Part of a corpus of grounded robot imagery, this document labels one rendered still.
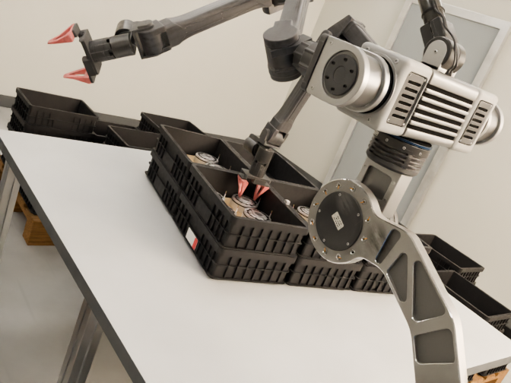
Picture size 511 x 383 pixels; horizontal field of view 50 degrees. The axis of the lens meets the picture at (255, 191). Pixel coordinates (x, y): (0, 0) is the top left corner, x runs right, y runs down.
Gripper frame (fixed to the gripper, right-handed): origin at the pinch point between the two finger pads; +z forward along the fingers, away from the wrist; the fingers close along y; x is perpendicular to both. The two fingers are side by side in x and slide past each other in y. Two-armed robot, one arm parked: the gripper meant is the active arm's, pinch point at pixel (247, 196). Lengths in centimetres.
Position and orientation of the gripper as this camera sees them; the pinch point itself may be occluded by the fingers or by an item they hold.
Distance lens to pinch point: 199.7
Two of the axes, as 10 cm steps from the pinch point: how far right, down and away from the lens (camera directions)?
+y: -8.7, -1.9, -4.5
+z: -3.6, 8.8, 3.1
